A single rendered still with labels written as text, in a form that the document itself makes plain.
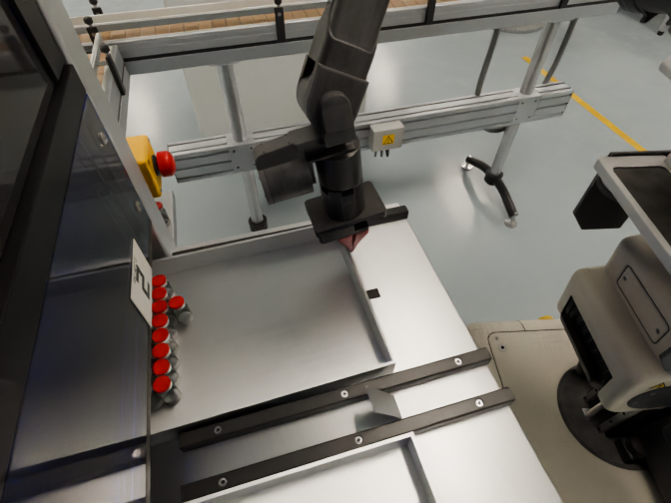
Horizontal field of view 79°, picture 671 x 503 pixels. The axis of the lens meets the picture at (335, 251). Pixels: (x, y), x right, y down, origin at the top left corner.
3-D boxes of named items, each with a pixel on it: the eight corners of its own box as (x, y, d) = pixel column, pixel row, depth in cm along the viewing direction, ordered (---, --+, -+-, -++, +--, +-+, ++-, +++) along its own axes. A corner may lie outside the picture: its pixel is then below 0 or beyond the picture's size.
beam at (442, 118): (178, 184, 146) (167, 157, 137) (177, 170, 151) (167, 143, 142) (561, 116, 174) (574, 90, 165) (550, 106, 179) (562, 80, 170)
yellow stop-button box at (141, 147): (114, 206, 63) (93, 169, 57) (117, 177, 67) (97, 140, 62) (165, 197, 64) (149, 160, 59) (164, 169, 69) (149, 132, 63)
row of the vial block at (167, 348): (164, 408, 51) (152, 395, 47) (160, 293, 62) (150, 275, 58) (183, 403, 51) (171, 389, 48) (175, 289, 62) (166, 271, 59)
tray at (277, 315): (122, 454, 48) (110, 446, 45) (128, 280, 63) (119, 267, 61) (392, 373, 54) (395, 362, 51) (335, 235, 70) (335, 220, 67)
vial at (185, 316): (178, 327, 58) (168, 310, 54) (177, 314, 59) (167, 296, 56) (194, 323, 58) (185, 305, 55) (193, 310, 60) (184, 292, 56)
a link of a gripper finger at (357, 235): (316, 243, 66) (306, 202, 58) (356, 229, 67) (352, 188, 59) (328, 274, 62) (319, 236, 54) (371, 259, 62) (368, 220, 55)
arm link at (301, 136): (349, 89, 41) (330, 73, 48) (239, 120, 40) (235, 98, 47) (366, 192, 48) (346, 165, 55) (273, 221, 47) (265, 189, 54)
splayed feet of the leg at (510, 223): (505, 230, 190) (516, 209, 179) (456, 165, 221) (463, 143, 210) (520, 227, 191) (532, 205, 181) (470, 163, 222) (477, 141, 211)
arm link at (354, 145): (366, 145, 46) (350, 118, 49) (308, 162, 45) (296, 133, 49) (368, 189, 51) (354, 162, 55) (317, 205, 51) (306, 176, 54)
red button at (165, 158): (154, 184, 64) (145, 164, 61) (154, 169, 66) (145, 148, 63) (179, 180, 64) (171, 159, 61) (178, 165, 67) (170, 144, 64)
